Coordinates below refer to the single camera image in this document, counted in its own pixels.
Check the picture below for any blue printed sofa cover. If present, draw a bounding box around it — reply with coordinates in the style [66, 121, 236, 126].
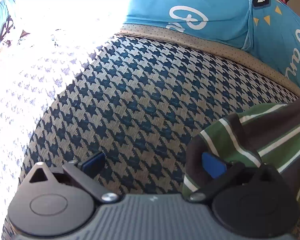
[0, 0, 300, 90]

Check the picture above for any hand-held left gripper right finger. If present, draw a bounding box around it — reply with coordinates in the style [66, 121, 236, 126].
[189, 152, 280, 202]

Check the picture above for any houndstooth sofa mat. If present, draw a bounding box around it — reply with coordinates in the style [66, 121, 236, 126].
[0, 24, 300, 240]

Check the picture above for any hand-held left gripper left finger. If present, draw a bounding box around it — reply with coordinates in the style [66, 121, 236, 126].
[24, 152, 120, 204]

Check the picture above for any green brown striped t-shirt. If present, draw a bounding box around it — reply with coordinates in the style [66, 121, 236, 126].
[182, 97, 300, 210]

